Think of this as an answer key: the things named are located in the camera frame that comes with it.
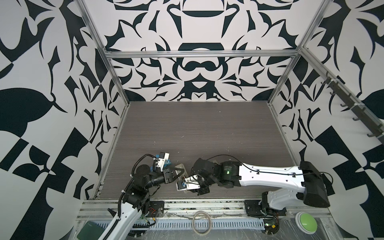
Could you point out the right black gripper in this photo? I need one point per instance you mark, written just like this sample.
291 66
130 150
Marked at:
202 191

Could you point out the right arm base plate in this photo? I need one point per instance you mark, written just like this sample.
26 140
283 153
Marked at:
255 208

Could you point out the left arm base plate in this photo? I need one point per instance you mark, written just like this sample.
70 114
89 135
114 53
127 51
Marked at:
155 209

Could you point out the white remote control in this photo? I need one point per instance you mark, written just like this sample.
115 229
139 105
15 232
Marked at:
181 172

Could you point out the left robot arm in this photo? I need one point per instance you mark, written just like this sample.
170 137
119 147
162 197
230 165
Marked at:
148 171

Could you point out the green push button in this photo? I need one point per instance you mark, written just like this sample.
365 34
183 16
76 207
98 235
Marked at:
306 223

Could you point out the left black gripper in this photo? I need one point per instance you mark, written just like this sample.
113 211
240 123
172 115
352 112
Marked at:
166 174

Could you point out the black wall hook rail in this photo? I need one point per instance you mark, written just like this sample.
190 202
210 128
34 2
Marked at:
351 102

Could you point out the dark green pad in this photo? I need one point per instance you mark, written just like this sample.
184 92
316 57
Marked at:
90 231

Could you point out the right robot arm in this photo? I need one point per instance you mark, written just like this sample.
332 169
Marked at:
294 186

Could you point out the slotted cable duct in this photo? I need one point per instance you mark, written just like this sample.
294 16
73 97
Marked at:
202 224

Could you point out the small electronics board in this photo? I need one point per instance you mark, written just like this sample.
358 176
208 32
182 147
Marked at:
271 226

